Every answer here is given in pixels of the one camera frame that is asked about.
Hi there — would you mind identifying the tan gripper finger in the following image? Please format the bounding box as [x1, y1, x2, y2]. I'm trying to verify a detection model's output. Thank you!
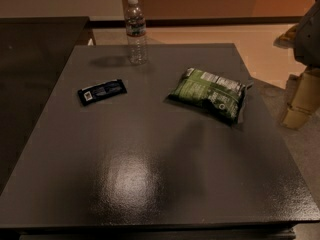
[281, 67, 320, 129]
[273, 25, 298, 48]

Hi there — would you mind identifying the green jalapeno chip bag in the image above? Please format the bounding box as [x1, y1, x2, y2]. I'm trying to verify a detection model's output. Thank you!
[168, 68, 253, 125]

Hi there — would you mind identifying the dark blue snack packet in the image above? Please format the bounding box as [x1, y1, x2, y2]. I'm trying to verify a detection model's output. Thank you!
[77, 79, 127, 106]

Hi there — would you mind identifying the clear plastic water bottle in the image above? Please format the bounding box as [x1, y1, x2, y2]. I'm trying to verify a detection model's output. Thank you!
[125, 0, 148, 65]

